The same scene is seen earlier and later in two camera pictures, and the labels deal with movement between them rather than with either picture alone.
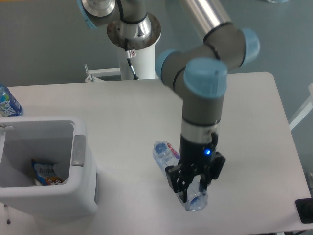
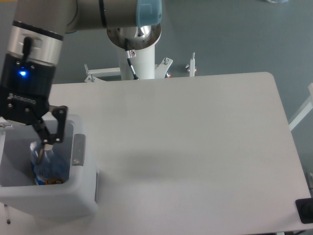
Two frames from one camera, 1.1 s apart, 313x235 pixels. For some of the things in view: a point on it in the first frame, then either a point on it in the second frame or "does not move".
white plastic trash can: [61, 140] does not move
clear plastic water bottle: [194, 199] to [45, 162]
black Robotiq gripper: [196, 157] to [26, 84]
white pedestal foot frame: [93, 75] does not move
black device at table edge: [304, 208] does not move
